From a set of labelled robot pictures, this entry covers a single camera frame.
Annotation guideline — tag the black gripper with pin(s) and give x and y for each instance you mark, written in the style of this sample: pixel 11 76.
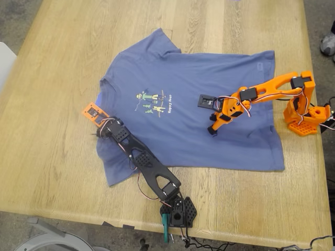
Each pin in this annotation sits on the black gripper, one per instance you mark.
pixel 101 131

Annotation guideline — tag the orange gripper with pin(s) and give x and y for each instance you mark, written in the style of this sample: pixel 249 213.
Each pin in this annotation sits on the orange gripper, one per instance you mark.
pixel 216 123

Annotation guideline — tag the blue printed T-shirt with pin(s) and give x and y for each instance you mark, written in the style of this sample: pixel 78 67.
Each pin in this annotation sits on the blue printed T-shirt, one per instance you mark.
pixel 183 78

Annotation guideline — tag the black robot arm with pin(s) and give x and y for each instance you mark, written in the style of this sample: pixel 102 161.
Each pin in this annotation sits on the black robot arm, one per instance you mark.
pixel 149 167

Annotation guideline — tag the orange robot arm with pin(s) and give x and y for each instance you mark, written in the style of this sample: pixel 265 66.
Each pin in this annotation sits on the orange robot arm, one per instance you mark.
pixel 274 86

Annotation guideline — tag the small blue tape piece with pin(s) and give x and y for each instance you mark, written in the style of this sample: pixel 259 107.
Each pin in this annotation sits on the small blue tape piece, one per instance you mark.
pixel 97 100

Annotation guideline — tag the teal table clamp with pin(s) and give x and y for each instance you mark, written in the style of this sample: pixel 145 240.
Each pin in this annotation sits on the teal table clamp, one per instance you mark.
pixel 165 225

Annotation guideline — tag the gray round bin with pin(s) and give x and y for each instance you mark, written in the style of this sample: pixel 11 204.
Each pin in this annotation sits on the gray round bin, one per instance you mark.
pixel 52 240

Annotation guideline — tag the gray sneaker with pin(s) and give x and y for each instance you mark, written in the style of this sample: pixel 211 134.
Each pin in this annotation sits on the gray sneaker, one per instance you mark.
pixel 328 43

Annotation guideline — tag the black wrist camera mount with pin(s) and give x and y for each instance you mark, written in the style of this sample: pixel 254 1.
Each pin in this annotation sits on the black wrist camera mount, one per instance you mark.
pixel 206 101

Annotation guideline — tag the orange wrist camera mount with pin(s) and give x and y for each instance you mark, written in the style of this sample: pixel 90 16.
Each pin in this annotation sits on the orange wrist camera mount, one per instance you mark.
pixel 91 111

